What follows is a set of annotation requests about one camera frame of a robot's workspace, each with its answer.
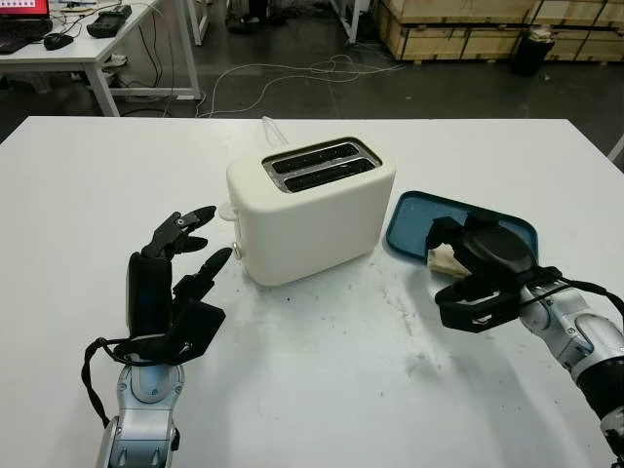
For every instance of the laptop with red screen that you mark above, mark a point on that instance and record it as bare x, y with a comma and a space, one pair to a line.
19, 19

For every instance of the grey furniture edge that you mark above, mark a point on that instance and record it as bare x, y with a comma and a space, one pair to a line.
618, 153

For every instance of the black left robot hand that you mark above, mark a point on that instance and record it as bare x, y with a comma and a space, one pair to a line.
148, 292

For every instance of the white toaster lever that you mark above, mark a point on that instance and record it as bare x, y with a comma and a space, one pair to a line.
226, 212

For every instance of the plywood shipping crate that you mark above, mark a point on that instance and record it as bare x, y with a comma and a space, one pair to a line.
453, 10
453, 43
590, 27

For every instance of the silver toaster knob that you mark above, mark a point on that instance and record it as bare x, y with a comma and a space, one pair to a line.
238, 249

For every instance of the white office desk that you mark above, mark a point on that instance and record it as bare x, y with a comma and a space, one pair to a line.
92, 51

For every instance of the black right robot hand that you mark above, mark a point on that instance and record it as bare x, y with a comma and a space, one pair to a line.
497, 253

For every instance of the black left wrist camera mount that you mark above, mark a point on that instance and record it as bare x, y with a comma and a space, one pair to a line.
195, 326

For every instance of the black trash bin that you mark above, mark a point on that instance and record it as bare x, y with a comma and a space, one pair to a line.
531, 56

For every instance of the blue rectangular tray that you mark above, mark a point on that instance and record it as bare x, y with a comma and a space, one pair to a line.
409, 229

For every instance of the black handheld controller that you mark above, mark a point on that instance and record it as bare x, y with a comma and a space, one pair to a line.
109, 22

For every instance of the white table leg frame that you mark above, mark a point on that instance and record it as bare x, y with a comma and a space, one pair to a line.
351, 22
200, 22

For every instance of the slice of bread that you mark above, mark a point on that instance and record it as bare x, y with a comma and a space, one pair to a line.
442, 261

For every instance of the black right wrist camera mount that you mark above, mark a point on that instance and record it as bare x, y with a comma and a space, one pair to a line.
468, 319

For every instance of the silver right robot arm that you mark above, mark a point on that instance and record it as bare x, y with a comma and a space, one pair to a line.
585, 336

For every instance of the black computer mouse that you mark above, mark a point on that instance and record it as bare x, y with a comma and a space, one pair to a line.
58, 41

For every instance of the white two-slot toaster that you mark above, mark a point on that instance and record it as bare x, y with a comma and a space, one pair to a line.
317, 229

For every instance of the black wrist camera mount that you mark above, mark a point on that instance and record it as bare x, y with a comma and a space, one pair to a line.
468, 319
195, 326

